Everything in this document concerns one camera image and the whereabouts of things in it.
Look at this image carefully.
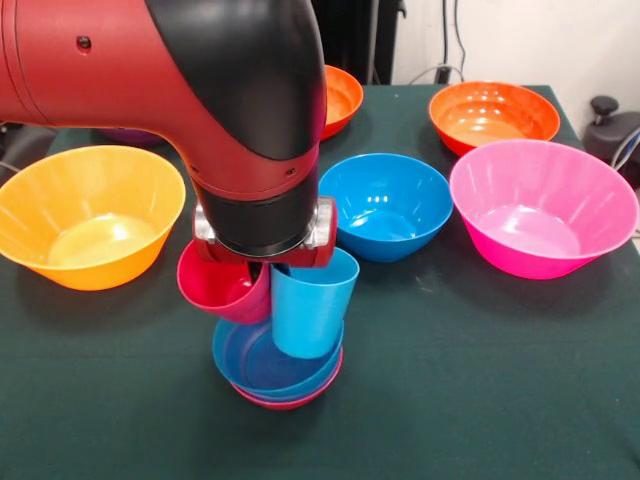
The blue plastic cup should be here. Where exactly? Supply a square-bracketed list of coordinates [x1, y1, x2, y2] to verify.
[269, 246, 361, 360]

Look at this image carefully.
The orange plastic bowl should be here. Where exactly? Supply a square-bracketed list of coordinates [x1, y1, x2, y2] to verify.
[319, 64, 365, 142]
[428, 81, 560, 157]

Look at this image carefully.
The opaque blue plastic bowl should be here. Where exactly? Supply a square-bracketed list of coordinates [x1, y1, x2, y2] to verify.
[318, 152, 455, 264]

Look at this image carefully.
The purple plastic bowl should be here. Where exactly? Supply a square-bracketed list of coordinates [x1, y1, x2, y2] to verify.
[97, 127, 169, 148]

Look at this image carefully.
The black round equipment with knob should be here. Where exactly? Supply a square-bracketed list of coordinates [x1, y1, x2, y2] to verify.
[582, 95, 640, 191]

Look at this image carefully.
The large pink plastic bowl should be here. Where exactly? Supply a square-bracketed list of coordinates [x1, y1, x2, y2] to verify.
[449, 139, 640, 280]

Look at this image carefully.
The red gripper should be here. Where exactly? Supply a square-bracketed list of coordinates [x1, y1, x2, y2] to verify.
[192, 196, 339, 290]

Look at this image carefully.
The large yellow-orange plastic bowl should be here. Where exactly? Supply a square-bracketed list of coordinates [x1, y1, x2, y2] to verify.
[0, 144, 187, 292]

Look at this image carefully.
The dark green tablecloth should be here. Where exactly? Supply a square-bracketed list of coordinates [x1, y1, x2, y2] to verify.
[0, 82, 640, 480]

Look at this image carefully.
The small red plastic bowl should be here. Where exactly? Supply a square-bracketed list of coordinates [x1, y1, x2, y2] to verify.
[229, 347, 346, 412]

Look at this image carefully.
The black wall cable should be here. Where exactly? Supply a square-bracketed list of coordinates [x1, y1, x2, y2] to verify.
[451, 0, 470, 70]

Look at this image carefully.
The red plastic cup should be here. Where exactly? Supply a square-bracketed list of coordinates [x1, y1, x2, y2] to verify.
[176, 239, 274, 326]

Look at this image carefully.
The small translucent blue bowl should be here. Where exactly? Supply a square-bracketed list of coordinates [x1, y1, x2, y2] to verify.
[212, 317, 346, 401]

